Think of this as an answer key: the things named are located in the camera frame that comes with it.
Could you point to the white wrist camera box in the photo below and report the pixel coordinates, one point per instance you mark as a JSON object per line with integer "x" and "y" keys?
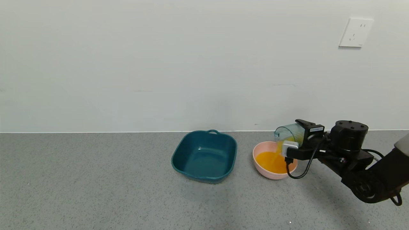
{"x": 290, "y": 148}

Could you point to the orange juice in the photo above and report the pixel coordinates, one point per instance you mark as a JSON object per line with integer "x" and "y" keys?
{"x": 271, "y": 163}

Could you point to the teal square plastic basin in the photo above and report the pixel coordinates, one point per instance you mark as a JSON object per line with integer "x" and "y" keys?
{"x": 204, "y": 159}

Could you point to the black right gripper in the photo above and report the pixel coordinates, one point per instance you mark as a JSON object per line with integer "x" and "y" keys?
{"x": 314, "y": 130}

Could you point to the translucent blue ribbed cup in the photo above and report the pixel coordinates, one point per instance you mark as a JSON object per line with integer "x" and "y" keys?
{"x": 290, "y": 132}

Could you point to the white wall socket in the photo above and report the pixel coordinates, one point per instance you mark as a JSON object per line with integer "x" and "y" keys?
{"x": 355, "y": 32}

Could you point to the pink round bowl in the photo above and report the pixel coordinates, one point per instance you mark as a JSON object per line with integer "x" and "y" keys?
{"x": 260, "y": 166}

